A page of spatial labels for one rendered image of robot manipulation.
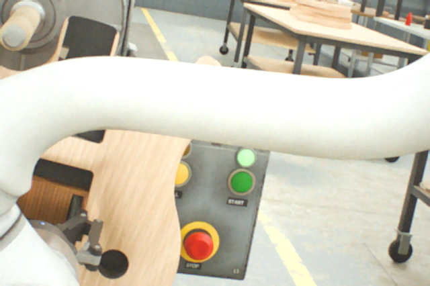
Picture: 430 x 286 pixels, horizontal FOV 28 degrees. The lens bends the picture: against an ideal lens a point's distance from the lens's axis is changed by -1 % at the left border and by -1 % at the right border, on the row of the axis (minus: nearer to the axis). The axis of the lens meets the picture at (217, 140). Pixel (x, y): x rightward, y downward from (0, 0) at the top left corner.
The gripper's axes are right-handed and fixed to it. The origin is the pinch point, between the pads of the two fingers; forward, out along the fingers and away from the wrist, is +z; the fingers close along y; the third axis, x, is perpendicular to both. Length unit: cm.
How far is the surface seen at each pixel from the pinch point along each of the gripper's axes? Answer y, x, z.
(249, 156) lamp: 25.8, 8.5, 15.1
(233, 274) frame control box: 29.0, -8.9, 15.8
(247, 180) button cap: 26.6, 5.1, 15.2
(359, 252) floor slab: 168, -84, 298
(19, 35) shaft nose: -7.0, 19.1, -6.3
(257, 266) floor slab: 108, -91, 263
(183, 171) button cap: 17.7, 4.2, 15.2
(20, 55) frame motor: -7.3, 13.5, 16.8
